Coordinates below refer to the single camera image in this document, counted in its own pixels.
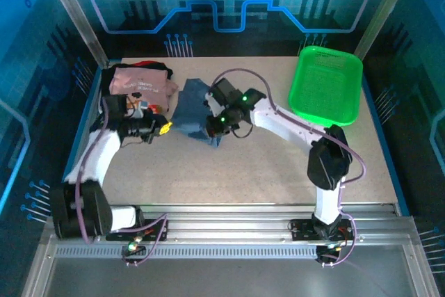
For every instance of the blue t-shirt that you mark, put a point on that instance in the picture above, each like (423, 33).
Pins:
(191, 109)

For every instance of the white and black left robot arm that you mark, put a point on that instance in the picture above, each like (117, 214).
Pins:
(101, 158)

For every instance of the pink t-shirt with pixel print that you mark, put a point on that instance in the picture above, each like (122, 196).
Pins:
(139, 81)

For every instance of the pink printed shirt pile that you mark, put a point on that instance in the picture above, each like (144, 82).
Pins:
(104, 81)

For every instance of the red t-shirt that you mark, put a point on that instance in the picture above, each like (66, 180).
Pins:
(142, 64)

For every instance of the green plastic basket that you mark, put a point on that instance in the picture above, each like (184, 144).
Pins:
(323, 88)

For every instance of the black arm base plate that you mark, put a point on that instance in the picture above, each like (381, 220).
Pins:
(302, 229)
(156, 231)

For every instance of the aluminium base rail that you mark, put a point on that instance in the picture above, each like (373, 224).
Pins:
(226, 227)

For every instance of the aluminium frame post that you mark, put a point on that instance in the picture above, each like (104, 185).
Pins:
(73, 15)
(386, 8)

